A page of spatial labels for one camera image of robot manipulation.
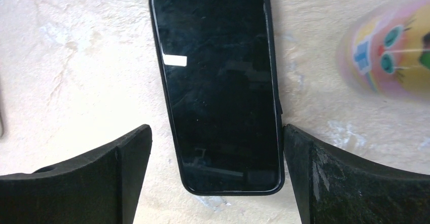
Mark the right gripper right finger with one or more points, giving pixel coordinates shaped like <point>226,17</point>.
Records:
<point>332,185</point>

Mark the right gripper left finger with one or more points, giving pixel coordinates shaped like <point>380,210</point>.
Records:
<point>102,185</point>

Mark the black phone without case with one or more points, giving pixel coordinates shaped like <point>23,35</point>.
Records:
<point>218,69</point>

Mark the white phone case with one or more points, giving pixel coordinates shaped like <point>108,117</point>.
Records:
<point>2,127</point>

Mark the pink capped small bottle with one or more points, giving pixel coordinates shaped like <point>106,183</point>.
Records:
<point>386,51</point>

